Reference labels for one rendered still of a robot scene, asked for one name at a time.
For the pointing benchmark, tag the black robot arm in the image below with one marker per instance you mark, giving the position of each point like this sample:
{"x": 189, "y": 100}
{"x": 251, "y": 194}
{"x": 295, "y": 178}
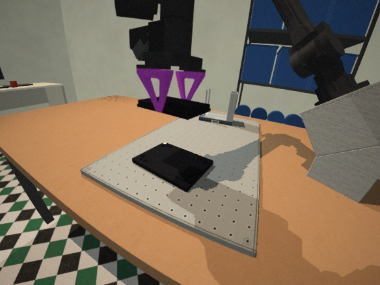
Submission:
{"x": 313, "y": 47}

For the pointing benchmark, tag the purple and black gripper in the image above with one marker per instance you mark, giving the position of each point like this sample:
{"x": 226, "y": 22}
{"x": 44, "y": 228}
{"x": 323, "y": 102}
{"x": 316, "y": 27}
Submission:
{"x": 177, "y": 38}

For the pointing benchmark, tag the white well plate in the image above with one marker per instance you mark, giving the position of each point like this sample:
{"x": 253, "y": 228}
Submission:
{"x": 217, "y": 115}

